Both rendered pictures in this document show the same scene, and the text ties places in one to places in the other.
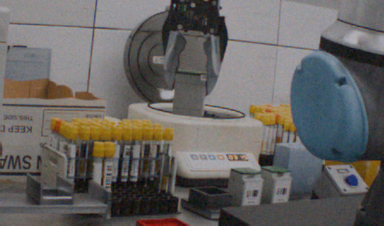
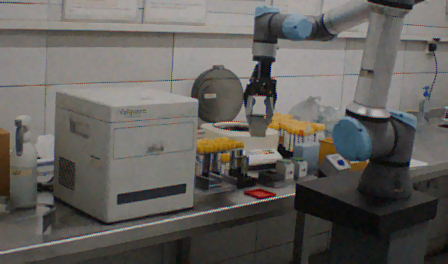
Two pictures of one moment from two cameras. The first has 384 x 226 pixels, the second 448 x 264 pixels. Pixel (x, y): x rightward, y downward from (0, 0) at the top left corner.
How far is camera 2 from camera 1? 99 cm
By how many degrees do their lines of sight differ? 15
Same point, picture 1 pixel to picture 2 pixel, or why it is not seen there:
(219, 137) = (258, 141)
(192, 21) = (263, 92)
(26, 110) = not seen: hidden behind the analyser
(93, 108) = (200, 133)
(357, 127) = (367, 148)
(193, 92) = (261, 125)
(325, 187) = (326, 166)
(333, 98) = (356, 137)
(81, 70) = not seen: hidden behind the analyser
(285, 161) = (301, 153)
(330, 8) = (299, 48)
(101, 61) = not seen: hidden behind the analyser
